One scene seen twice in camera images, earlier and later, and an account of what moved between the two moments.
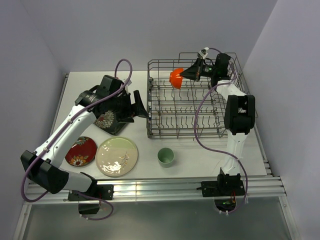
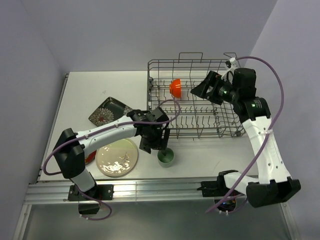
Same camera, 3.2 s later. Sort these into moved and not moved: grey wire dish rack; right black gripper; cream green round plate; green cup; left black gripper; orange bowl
Moved: orange bowl; left black gripper; right black gripper
Not moved: green cup; cream green round plate; grey wire dish rack
